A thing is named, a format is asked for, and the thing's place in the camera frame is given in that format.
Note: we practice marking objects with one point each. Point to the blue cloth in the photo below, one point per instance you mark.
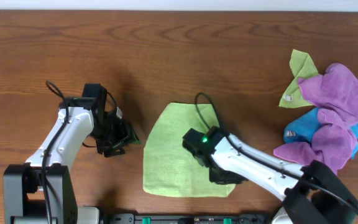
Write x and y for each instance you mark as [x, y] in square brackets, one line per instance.
[303, 129]

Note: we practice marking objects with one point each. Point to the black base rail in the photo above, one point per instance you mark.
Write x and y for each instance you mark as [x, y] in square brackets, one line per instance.
[129, 218]

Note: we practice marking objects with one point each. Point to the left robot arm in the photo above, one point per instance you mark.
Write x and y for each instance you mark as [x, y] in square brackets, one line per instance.
[40, 190]

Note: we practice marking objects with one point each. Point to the olive green cloth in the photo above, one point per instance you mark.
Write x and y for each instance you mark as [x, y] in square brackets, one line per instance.
[302, 67]

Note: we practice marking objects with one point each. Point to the light green cloth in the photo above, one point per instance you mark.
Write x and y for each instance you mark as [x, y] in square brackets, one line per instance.
[169, 169]

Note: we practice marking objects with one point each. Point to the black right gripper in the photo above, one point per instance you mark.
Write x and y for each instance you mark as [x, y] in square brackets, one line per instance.
[224, 177]

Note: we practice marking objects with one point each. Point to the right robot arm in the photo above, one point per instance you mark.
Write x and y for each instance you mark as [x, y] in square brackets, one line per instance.
[309, 194]

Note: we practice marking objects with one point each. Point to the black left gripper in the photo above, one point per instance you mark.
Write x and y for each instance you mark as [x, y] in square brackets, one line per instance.
[124, 137]

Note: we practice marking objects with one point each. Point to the purple cloth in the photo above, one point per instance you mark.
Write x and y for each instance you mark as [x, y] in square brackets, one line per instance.
[336, 95]

